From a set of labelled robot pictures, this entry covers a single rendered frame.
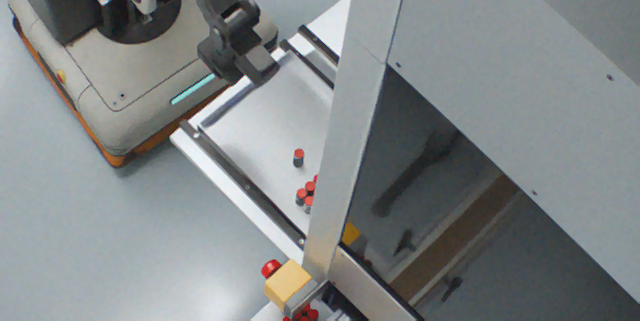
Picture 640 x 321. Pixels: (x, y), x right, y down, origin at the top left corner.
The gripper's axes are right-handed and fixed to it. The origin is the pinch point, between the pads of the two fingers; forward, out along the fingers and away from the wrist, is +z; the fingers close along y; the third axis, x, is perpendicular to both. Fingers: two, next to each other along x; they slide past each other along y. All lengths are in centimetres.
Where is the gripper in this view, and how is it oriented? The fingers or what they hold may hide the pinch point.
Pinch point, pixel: (221, 73)
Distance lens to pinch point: 192.7
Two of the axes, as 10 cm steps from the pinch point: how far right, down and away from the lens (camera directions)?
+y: 6.8, 7.3, -1.1
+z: -1.9, 3.1, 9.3
